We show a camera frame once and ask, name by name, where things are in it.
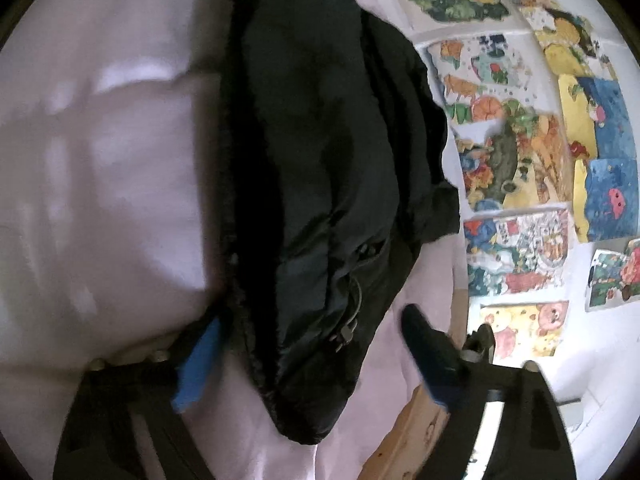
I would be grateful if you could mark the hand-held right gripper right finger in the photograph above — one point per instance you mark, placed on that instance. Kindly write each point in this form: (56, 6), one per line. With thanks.
(430, 360)

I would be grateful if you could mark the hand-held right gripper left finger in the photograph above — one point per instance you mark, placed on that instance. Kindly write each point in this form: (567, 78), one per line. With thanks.
(197, 375)

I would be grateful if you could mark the black padded jacket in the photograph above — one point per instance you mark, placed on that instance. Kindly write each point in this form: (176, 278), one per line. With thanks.
(320, 185)

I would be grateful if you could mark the pink bed sheet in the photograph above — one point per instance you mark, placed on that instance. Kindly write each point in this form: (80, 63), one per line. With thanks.
(110, 185)

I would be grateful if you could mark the group of colourful paper drawings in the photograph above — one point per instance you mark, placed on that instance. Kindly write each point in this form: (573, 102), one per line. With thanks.
(525, 160)

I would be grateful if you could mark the wooden bed frame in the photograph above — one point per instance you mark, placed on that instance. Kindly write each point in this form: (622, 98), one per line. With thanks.
(410, 435)

